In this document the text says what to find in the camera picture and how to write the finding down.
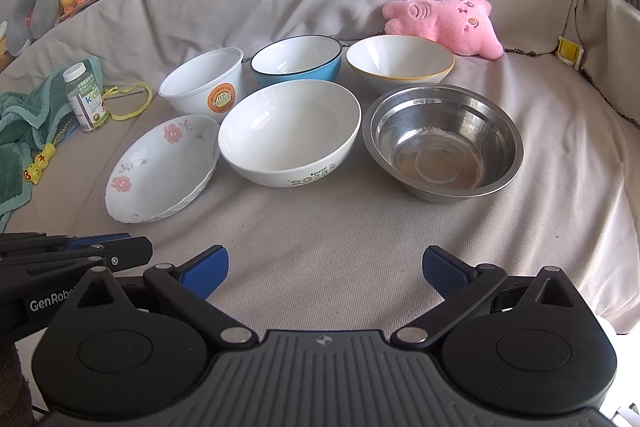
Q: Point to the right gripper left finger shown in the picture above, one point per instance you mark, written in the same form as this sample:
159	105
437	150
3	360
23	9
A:
182	292

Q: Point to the pink plush toy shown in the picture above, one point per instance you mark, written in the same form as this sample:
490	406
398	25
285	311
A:
463	26

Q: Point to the white bowl yellow rim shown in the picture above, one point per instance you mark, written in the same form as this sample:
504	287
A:
391	62

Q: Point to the grey plush toy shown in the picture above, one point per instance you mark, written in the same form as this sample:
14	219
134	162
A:
29	20

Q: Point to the floral white plate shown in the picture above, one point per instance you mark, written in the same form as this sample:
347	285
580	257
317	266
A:
164	171

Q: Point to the stainless steel bowl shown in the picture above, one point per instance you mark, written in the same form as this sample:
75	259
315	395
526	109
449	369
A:
443	143

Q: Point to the vitamin gummy bottle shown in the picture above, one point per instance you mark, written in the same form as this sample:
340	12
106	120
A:
85	96

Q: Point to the blue enamel bowl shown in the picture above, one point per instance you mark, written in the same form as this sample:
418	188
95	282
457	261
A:
301	57

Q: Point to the yellow white small box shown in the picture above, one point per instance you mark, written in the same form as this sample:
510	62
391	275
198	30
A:
569	52

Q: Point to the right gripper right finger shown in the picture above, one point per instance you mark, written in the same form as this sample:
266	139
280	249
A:
466	291

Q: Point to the yellow toy charm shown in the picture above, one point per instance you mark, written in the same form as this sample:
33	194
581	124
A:
33	172

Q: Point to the white plastic takeaway bowl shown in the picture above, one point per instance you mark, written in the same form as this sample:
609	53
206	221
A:
210	84

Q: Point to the beige sofa cover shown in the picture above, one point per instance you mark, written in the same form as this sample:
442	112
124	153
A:
537	153

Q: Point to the green towel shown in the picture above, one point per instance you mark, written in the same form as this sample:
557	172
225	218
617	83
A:
29	121

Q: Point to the large white ceramic bowl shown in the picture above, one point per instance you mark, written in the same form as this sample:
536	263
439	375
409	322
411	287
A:
292	133

